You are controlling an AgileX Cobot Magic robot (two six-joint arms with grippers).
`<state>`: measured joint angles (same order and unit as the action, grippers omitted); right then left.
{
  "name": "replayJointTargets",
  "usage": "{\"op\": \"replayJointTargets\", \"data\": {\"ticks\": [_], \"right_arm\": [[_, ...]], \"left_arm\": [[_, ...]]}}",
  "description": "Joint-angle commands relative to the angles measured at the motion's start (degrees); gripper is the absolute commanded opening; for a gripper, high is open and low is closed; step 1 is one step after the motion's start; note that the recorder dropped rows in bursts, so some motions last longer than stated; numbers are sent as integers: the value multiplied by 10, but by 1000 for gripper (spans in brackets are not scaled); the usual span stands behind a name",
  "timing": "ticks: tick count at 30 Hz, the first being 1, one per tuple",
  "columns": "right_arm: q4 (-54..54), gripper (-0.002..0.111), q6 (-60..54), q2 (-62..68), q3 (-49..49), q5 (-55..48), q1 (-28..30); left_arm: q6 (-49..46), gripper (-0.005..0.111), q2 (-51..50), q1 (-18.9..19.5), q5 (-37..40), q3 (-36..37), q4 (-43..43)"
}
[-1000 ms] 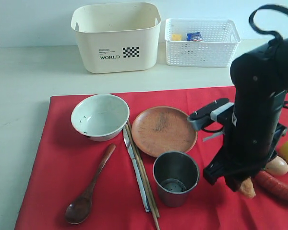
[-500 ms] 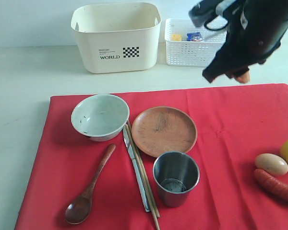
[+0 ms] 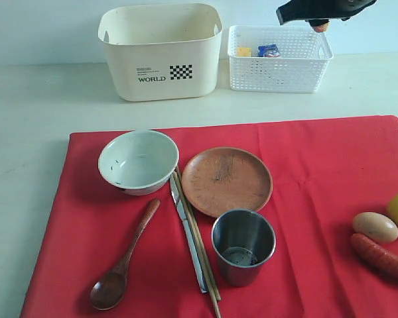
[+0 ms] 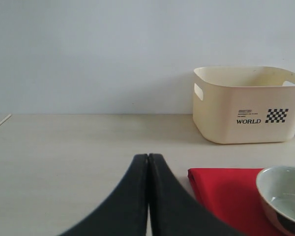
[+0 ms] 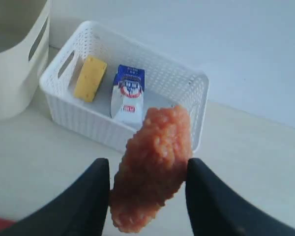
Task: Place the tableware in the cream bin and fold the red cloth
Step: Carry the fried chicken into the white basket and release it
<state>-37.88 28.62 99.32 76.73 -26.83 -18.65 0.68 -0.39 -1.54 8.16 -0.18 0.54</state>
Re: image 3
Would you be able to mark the white perforated plastic basket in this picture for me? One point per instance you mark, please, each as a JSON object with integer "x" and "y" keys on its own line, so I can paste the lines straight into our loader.
{"x": 305, "y": 56}

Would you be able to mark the cream plastic bin WORLD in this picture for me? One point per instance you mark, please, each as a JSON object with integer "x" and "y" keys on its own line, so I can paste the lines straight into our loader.
{"x": 162, "y": 51}

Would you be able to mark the stainless steel cup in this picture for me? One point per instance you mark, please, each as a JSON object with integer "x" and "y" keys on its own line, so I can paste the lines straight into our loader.
{"x": 243, "y": 241}

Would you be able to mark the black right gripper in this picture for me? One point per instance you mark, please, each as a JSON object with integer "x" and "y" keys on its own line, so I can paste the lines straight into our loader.
{"x": 320, "y": 12}

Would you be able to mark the silver table knife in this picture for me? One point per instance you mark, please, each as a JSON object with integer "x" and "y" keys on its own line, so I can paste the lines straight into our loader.
{"x": 192, "y": 247}

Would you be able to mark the wooden chopstick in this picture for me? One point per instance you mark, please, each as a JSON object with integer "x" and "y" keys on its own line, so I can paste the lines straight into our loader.
{"x": 197, "y": 231}
{"x": 200, "y": 253}

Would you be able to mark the brown egg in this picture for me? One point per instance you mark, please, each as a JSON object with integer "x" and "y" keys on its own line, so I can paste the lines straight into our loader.
{"x": 376, "y": 226}

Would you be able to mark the fried chicken nugget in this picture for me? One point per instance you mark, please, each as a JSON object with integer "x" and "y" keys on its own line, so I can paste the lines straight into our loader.
{"x": 321, "y": 28}

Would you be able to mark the dark wooden spoon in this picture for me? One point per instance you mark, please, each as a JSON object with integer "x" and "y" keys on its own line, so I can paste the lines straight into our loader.
{"x": 110, "y": 289}

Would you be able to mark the wooden chopstick right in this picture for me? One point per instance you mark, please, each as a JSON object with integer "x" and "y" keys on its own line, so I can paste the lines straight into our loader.
{"x": 197, "y": 231}

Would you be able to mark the blue white milk carton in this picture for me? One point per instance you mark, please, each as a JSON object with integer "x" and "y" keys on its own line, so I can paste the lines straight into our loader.
{"x": 268, "y": 51}

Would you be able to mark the brown wooden plate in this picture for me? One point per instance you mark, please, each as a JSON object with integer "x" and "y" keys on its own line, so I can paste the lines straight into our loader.
{"x": 225, "y": 178}

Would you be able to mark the red table cloth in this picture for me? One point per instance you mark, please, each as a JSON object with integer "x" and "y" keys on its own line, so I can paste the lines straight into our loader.
{"x": 324, "y": 172}

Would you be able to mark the wooden chopstick left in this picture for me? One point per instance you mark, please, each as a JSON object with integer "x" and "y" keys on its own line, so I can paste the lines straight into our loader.
{"x": 200, "y": 253}

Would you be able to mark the yellow cheese wedge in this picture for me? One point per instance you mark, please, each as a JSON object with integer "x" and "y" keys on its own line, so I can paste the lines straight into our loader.
{"x": 243, "y": 52}

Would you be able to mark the pale green ceramic bowl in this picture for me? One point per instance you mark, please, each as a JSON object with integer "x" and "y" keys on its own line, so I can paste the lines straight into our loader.
{"x": 139, "y": 162}

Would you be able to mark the red sausage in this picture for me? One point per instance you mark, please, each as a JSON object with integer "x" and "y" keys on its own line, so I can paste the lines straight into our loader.
{"x": 374, "y": 254}

